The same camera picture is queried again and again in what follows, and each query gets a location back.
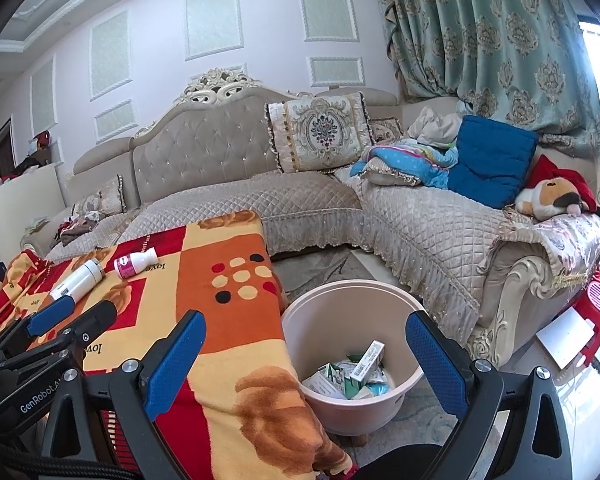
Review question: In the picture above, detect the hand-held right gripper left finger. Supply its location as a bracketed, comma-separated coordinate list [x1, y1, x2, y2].
[40, 310, 207, 480]

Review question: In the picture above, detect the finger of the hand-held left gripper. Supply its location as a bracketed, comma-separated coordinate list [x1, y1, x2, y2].
[0, 301, 119, 376]
[0, 296, 76, 361]

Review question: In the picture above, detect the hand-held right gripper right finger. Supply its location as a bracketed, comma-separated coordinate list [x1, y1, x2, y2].
[405, 310, 576, 480]

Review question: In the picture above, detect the rainbow logo medicine box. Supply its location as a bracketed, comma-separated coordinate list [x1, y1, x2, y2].
[349, 340, 386, 382]

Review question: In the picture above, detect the beige plastic bucket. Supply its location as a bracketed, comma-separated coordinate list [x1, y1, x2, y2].
[280, 280, 428, 437]

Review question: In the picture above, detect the white thermos flask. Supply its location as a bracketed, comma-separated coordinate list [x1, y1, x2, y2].
[49, 260, 104, 302]

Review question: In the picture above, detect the orange dotted printed blanket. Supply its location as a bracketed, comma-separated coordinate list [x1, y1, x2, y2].
[0, 210, 356, 480]

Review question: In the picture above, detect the pink label white bottle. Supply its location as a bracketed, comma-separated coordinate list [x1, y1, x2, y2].
[112, 246, 160, 280]

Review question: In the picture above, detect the pile of dark clothes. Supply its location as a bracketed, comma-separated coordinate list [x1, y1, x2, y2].
[55, 212, 106, 248]

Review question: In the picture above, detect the person's black trouser leg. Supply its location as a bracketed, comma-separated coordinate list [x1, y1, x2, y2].
[365, 441, 461, 480]

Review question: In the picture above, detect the fringed beige cushion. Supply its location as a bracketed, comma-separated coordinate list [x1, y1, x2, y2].
[72, 175, 127, 218]

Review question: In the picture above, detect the white paper sheet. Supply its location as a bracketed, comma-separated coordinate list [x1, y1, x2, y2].
[536, 305, 595, 368]

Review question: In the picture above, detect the red plastic stool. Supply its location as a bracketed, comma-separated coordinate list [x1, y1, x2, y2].
[572, 270, 600, 368]

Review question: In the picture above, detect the pink floral armrest cloth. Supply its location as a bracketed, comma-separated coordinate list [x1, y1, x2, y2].
[500, 210, 600, 281]

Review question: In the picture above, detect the pearl fringed grey cushion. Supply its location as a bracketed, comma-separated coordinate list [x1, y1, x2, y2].
[362, 157, 451, 188]

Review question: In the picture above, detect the beige tufted sofa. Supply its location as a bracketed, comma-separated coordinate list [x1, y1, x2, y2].
[20, 67, 600, 368]

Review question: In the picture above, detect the plush toy with red hat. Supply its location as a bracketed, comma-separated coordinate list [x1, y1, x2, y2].
[514, 154, 600, 223]

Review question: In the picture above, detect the striped blue blanket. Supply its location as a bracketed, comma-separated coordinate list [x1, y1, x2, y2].
[350, 142, 461, 191]

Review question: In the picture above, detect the blue cushion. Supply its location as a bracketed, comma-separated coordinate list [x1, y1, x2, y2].
[447, 115, 540, 210]

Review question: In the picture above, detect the white crumpled cloth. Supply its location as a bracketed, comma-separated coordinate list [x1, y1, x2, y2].
[407, 105, 463, 148]

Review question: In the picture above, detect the small dark patterned cushion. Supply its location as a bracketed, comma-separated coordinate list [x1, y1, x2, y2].
[367, 117, 405, 146]

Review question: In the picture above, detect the large embroidered beige cushion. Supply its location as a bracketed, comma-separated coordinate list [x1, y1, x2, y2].
[265, 91, 376, 175]

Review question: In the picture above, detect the teal patterned curtain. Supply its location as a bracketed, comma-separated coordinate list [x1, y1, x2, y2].
[372, 0, 600, 161]

